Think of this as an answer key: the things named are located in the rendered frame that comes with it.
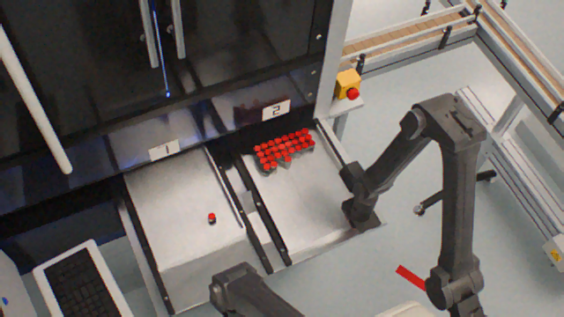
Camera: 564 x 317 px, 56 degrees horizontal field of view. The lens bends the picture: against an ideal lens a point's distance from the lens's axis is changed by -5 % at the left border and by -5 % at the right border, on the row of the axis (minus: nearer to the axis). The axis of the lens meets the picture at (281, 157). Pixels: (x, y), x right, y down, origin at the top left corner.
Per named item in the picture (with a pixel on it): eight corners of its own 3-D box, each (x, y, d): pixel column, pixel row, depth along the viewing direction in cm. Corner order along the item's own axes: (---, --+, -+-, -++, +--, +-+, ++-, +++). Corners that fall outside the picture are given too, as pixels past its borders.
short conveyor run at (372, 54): (314, 102, 187) (319, 71, 174) (293, 69, 194) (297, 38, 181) (473, 47, 206) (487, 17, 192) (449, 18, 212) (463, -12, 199)
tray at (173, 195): (120, 168, 165) (118, 163, 162) (201, 139, 172) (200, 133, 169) (159, 268, 150) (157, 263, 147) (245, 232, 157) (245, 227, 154)
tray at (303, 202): (239, 158, 170) (239, 152, 167) (315, 130, 177) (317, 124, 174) (287, 255, 154) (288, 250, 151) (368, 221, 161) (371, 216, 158)
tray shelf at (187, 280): (106, 178, 166) (105, 174, 164) (312, 103, 184) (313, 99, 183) (160, 322, 144) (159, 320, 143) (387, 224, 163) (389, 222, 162)
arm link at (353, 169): (360, 193, 133) (390, 180, 136) (338, 155, 138) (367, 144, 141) (351, 216, 143) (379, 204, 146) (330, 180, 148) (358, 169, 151)
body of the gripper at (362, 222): (360, 195, 155) (365, 183, 148) (379, 226, 150) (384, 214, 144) (340, 204, 153) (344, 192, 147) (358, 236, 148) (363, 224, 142)
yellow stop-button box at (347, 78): (327, 84, 176) (330, 70, 170) (347, 77, 178) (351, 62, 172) (338, 101, 173) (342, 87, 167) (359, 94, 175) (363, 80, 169)
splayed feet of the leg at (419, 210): (409, 207, 264) (417, 193, 252) (489, 170, 277) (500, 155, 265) (418, 220, 260) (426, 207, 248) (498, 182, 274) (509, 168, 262)
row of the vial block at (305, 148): (258, 166, 168) (258, 158, 165) (312, 146, 173) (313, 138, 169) (261, 172, 167) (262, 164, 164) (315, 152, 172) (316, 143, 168)
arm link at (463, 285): (462, 324, 111) (482, 313, 113) (451, 280, 109) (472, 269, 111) (436, 311, 120) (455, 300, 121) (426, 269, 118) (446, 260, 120)
